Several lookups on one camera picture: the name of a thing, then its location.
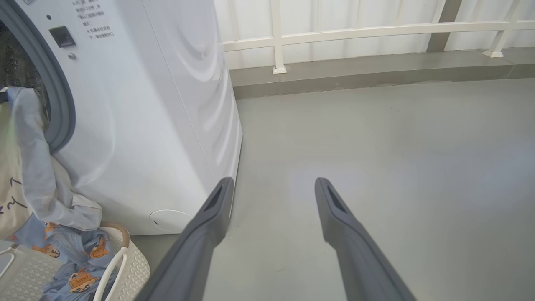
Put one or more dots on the blue bear print garment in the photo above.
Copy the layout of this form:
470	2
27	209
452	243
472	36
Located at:
83	255

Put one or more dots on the cream perforated laundry basket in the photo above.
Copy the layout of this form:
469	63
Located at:
136	267

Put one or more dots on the white metal railing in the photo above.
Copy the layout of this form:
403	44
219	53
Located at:
376	31

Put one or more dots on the grey and cream garment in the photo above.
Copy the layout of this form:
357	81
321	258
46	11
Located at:
37	167

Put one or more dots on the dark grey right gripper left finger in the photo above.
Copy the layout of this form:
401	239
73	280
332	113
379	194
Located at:
196	251

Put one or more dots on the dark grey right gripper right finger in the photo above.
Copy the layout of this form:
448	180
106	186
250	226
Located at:
359	259

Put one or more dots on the cream garment with black lettering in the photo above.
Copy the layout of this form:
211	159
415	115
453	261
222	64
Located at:
10	188

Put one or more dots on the white front-load washing machine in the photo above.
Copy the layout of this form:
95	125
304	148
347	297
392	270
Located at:
159	125

